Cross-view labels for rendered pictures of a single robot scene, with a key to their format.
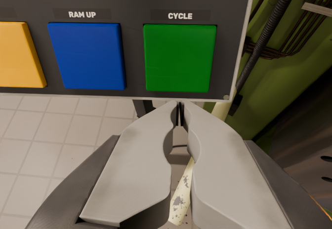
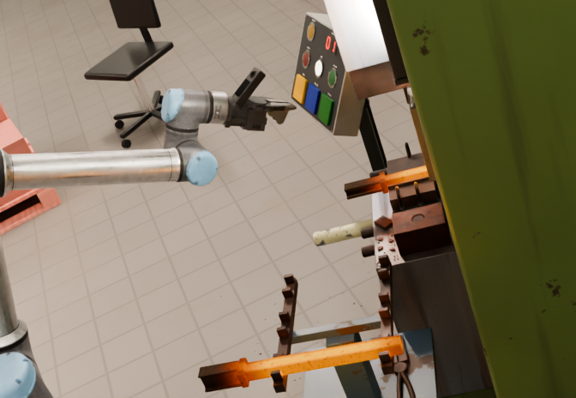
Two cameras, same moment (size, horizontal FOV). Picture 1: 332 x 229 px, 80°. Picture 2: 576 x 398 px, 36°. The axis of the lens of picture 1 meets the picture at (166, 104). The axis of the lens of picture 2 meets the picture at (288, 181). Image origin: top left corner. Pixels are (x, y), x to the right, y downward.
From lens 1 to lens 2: 2.45 m
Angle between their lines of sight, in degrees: 56
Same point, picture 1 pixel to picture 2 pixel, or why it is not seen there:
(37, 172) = (327, 251)
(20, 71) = (300, 95)
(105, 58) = (314, 99)
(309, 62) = not seen: hidden behind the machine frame
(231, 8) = (337, 97)
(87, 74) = (309, 104)
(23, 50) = (303, 88)
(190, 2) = (332, 91)
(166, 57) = (322, 106)
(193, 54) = (327, 108)
